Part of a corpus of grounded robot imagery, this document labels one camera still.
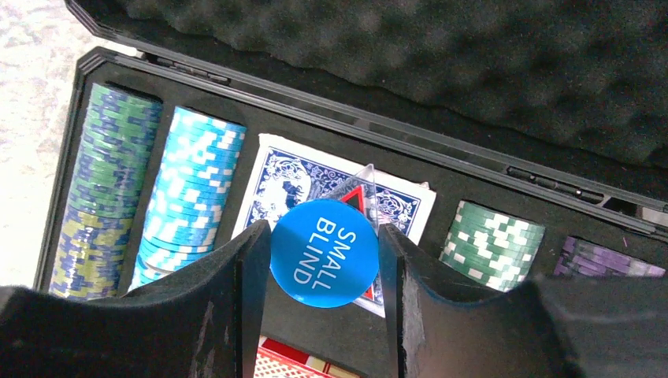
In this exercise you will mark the black poker set case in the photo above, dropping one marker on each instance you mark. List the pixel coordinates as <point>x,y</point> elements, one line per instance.
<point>555,111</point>

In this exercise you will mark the clear red triangle marker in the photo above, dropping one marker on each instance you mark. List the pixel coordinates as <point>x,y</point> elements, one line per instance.
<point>360,192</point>

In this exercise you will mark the red playing card deck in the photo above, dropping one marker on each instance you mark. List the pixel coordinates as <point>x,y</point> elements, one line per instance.
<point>275,359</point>

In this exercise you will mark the purple blue poker chip row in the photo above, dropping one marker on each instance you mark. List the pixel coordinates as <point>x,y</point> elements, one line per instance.
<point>580,257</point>

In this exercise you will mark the blue playing card deck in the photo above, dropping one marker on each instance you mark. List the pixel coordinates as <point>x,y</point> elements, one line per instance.
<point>286,174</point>

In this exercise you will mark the green orange poker chip row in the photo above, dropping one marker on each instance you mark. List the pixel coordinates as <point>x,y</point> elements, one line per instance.
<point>494,249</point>

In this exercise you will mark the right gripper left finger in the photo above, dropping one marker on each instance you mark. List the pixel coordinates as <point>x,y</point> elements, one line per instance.
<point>203,320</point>

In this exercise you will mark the blue small blind button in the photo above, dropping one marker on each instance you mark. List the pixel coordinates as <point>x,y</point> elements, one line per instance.
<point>324,253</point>

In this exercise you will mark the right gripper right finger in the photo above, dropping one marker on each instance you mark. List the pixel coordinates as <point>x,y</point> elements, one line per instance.
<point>440,324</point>

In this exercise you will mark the light blue poker chip row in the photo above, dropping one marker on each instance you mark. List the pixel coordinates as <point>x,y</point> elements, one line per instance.
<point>189,194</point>

